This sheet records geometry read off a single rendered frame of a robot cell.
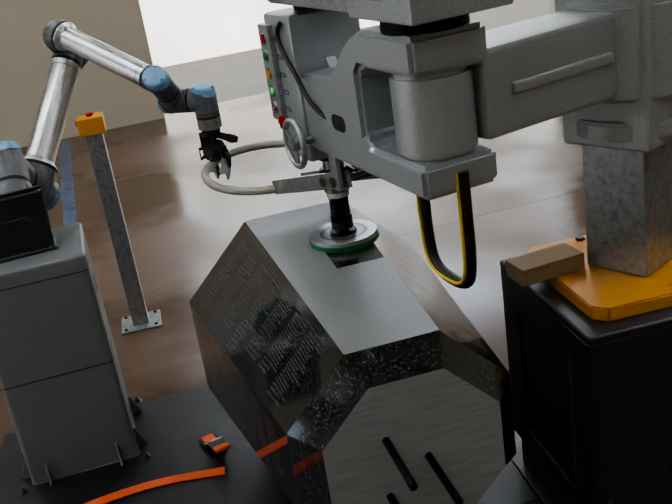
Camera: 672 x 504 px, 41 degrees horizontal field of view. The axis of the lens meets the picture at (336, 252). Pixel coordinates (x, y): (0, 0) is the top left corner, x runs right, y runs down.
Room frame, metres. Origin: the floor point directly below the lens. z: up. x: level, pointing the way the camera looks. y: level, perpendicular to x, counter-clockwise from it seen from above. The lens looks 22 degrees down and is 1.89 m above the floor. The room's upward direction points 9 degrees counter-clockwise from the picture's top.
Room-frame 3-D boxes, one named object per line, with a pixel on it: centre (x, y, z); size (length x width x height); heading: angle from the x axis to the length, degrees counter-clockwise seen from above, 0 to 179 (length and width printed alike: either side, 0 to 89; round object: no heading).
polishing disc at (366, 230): (2.68, -0.03, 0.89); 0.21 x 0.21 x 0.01
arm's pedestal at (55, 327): (3.12, 1.10, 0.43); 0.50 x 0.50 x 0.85; 13
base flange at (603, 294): (2.38, -0.85, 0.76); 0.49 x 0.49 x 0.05; 9
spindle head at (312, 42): (2.61, -0.06, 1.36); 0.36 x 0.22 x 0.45; 22
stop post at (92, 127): (4.22, 1.03, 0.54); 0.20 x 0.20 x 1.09; 9
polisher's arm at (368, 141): (2.31, -0.16, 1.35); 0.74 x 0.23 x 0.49; 22
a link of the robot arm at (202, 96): (3.39, 0.40, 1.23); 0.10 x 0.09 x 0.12; 72
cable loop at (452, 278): (2.06, -0.27, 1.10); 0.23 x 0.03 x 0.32; 22
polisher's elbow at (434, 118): (2.07, -0.28, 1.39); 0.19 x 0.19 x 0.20
